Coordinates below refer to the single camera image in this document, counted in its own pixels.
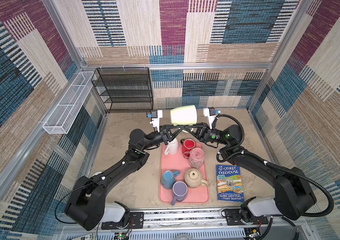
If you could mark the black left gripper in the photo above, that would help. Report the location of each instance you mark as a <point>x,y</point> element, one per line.
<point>166,136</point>

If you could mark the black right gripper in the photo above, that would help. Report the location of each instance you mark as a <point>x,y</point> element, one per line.
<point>203,133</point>

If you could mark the white ceramic mug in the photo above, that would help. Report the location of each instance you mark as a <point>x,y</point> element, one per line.
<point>172,147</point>

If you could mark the red ceramic mug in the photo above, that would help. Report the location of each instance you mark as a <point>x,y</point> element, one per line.
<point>187,146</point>

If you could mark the light green ceramic mug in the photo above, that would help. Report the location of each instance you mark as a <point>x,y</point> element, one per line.
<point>186,115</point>

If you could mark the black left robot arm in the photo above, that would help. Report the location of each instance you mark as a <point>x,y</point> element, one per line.
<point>87,205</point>

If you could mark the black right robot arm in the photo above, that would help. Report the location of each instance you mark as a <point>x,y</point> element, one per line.
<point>293,193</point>

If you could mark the pink patterned glass mug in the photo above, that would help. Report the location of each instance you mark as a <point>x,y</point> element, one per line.
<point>197,158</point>

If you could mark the beige speckled ceramic mug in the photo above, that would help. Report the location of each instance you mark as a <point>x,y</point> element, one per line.
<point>194,179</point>

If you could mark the blue ceramic mug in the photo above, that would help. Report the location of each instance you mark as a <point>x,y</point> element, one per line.
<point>169,178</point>

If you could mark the purple ceramic mug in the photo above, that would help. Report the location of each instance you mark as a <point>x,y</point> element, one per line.
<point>180,191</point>

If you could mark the blue treehouse paperback book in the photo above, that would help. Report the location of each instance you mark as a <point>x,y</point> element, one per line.
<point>229,184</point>

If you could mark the black wire shelf rack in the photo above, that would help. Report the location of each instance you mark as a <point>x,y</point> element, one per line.
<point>124,90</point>

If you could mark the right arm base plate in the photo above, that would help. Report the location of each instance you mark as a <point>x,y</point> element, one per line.
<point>236,217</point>

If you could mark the aluminium front rail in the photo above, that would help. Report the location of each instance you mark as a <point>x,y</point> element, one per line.
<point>191,224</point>

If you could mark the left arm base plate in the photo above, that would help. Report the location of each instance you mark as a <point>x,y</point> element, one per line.
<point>132,220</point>

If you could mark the white wire mesh basket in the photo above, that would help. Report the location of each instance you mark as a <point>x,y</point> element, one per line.
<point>68,108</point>

